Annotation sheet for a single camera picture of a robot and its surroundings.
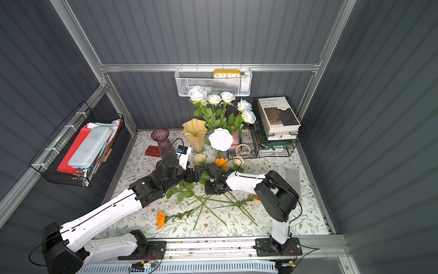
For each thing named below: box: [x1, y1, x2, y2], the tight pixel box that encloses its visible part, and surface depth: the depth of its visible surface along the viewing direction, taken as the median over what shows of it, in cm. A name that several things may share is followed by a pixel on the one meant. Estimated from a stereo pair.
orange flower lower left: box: [157, 210, 166, 228], surface depth 80 cm
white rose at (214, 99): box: [205, 93, 223, 131], surface depth 87 cm
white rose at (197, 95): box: [187, 85, 213, 118], surface depth 72 cm
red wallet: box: [144, 145, 161, 157], surface depth 107 cm
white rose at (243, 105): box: [235, 97, 253, 118], surface depth 82 cm
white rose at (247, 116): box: [232, 110, 257, 135], surface depth 78 cm
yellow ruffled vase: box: [181, 118, 208, 152], surface depth 96 cm
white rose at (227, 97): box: [220, 91, 237, 129], surface depth 86 cm
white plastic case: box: [67, 126, 113, 169], surface depth 71 cm
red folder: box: [56, 125, 92, 175], surface depth 71 cm
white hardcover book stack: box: [257, 96, 302, 141], surface depth 96 cm
